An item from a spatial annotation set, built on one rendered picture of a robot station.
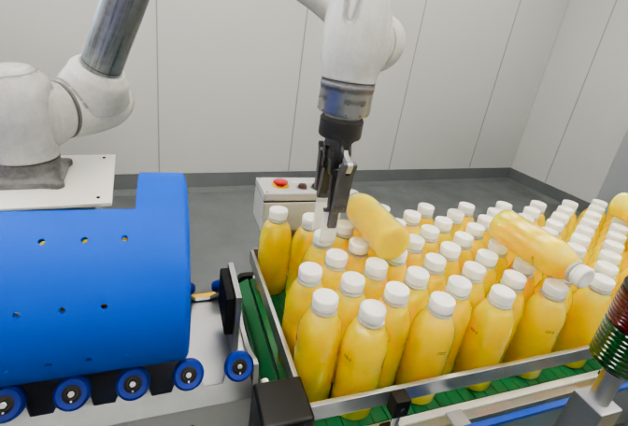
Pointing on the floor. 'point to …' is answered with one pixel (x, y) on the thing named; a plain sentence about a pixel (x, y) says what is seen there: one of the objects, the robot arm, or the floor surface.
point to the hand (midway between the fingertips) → (325, 220)
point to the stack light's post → (587, 411)
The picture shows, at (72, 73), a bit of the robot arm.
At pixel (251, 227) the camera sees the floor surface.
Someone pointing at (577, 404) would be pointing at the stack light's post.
